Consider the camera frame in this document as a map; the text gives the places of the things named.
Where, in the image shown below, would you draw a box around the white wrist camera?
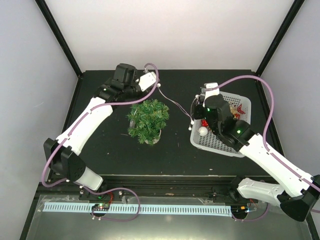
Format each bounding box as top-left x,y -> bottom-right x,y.
200,82 -> 220,100
138,72 -> 157,92

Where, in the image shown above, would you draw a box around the red gift box ornament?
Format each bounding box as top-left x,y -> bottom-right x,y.
201,119 -> 209,127

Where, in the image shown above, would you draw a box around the right circuit board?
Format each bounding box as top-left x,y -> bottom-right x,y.
231,205 -> 257,214

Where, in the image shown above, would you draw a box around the white bulb string lights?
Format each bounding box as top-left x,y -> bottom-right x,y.
157,83 -> 195,131

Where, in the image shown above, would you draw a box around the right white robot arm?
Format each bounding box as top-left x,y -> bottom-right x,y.
191,94 -> 320,222

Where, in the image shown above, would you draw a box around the white perforated plastic basket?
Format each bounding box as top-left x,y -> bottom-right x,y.
190,91 -> 252,158

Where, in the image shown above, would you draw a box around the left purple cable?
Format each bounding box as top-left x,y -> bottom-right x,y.
41,62 -> 160,188

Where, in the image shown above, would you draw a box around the white slotted cable duct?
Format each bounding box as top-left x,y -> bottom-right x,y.
42,202 -> 232,217

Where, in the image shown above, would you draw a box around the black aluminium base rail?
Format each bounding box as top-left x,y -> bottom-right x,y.
39,174 -> 281,201

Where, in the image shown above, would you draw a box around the red star ornament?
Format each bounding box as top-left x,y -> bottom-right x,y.
232,104 -> 246,119

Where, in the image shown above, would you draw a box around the small green christmas tree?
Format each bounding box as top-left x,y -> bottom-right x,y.
127,99 -> 170,146

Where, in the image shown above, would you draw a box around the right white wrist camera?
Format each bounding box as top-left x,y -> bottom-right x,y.
200,82 -> 220,100

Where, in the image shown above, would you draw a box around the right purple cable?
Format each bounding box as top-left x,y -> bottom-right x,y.
204,75 -> 320,213

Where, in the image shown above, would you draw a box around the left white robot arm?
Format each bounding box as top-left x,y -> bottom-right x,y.
41,63 -> 144,200

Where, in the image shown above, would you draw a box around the purple cable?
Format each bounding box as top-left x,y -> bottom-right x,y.
41,62 -> 160,188
204,75 -> 320,213

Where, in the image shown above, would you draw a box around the white ball ornament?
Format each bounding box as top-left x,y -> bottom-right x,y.
198,126 -> 208,137

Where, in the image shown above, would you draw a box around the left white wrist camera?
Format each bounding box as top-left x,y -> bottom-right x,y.
138,72 -> 157,92

